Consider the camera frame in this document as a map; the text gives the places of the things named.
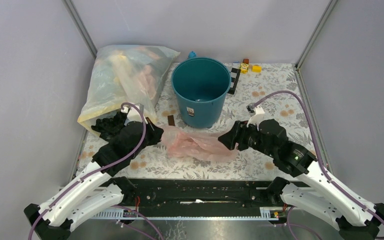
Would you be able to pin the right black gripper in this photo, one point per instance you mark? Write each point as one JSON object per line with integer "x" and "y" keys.
{"x": 228, "y": 139}

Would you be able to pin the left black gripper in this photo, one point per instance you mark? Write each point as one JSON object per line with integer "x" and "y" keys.
{"x": 156, "y": 134}

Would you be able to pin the pink plastic trash bag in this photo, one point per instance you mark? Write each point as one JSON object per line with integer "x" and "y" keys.
{"x": 202, "y": 146}

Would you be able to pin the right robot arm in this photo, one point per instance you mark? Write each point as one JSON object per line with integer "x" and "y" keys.
{"x": 351, "y": 215}

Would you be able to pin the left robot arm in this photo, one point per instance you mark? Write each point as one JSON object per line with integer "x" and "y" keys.
{"x": 94, "y": 189}

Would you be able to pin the black plastic trash bag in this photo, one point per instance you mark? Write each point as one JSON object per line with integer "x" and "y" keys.
{"x": 111, "y": 126}

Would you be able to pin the teal plastic trash bin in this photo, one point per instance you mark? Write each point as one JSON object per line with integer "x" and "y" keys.
{"x": 200, "y": 85}

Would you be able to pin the large clear bag of bags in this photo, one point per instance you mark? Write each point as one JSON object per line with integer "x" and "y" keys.
{"x": 126, "y": 74}

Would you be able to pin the blue object behind bin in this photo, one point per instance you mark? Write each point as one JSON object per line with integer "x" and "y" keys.
{"x": 192, "y": 55}

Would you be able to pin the small brown wooden block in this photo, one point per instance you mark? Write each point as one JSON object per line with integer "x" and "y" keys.
{"x": 171, "y": 120}

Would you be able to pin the floral patterned tablecloth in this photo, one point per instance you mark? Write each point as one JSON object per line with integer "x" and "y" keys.
{"x": 278, "y": 89}

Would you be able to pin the black white checkered board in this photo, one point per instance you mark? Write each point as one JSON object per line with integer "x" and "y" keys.
{"x": 235, "y": 75}

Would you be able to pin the yellow cube block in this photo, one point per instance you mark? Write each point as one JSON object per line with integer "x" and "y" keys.
{"x": 256, "y": 69}

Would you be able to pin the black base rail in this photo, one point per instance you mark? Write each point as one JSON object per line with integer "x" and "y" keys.
{"x": 176, "y": 193}

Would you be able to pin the slotted cable duct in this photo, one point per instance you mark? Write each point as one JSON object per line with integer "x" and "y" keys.
{"x": 198, "y": 213}

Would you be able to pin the left aluminium frame post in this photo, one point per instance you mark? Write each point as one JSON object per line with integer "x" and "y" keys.
{"x": 81, "y": 27}

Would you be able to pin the aluminium frame post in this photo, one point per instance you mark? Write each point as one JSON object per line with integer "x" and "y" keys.
{"x": 321, "y": 23}
{"x": 81, "y": 27}

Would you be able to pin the right aluminium frame post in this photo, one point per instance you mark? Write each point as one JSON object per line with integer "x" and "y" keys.
{"x": 321, "y": 23}

